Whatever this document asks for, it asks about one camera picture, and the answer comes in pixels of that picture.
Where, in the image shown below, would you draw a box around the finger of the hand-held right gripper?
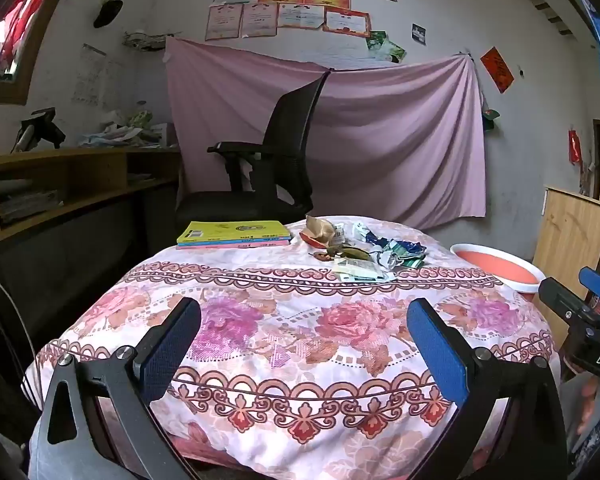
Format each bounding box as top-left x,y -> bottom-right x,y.
538,278 -> 600,331
578,267 -> 600,306

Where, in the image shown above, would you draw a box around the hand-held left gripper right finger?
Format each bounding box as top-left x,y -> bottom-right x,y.
406,298 -> 568,480

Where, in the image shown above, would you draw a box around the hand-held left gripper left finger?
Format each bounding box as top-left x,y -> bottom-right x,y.
28,297 -> 202,480

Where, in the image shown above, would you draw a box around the white basin orange inside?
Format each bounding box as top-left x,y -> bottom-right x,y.
450,243 -> 543,295

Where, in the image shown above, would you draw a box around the green wrapper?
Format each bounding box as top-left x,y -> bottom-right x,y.
375,239 -> 427,271

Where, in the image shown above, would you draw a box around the white green packet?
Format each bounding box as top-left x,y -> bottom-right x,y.
332,257 -> 397,283

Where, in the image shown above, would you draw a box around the dark fruit peel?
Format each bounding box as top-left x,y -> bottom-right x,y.
326,244 -> 372,261

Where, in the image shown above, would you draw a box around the torn brown cardboard packaging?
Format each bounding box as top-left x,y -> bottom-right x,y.
300,215 -> 337,249

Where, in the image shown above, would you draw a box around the person's right hand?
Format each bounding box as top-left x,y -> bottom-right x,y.
576,375 -> 600,437

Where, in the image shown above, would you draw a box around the pink book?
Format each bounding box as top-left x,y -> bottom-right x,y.
176,241 -> 291,251

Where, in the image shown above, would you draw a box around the floral blanket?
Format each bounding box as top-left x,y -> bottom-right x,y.
22,217 -> 563,480

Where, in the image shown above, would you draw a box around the blue book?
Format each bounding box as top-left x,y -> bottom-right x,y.
177,237 -> 291,247

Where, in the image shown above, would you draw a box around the stack of three books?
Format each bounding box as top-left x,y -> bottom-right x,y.
176,221 -> 292,244

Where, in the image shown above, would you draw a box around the person's grey trouser leg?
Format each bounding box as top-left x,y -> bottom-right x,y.
27,410 -> 131,480

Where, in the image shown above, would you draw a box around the wooden desk shelf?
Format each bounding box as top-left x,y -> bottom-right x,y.
0,145 -> 183,243

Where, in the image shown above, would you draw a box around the stack of shelf papers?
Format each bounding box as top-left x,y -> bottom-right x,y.
0,190 -> 63,223

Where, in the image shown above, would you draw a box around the black office chair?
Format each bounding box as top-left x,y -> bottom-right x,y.
175,74 -> 329,231

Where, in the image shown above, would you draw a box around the pile of papers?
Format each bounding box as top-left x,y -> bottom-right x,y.
80,107 -> 178,149

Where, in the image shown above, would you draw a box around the pink hanging cloth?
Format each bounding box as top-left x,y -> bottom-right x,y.
165,36 -> 487,231

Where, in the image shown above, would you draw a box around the red paper diamond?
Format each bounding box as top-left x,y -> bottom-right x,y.
480,47 -> 515,94

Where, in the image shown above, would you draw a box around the black cap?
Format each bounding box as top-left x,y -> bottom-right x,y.
93,0 -> 124,29

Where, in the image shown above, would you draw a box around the wall calendar sheets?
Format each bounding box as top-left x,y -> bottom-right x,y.
72,42 -> 126,108

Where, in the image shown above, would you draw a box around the wire wall rack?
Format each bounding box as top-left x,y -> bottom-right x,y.
122,30 -> 181,52

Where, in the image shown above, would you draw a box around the wooden window frame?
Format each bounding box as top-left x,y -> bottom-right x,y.
0,0 -> 81,106

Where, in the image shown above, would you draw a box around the group of wall certificates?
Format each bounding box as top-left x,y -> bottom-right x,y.
205,0 -> 397,42

